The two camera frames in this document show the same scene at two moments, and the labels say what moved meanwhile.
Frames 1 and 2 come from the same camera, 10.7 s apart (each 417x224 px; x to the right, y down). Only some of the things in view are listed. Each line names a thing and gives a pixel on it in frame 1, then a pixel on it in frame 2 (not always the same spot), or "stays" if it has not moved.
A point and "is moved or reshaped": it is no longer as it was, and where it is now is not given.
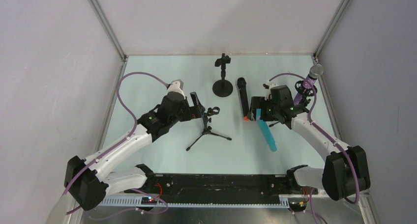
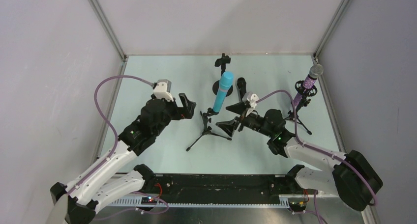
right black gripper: [258, 108] -> [240, 117]
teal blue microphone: [265, 131] is moved or reshaped
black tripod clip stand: [211, 111] stays
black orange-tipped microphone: [242, 84] stays
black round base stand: [223, 88] stays
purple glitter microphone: [314, 72] stays
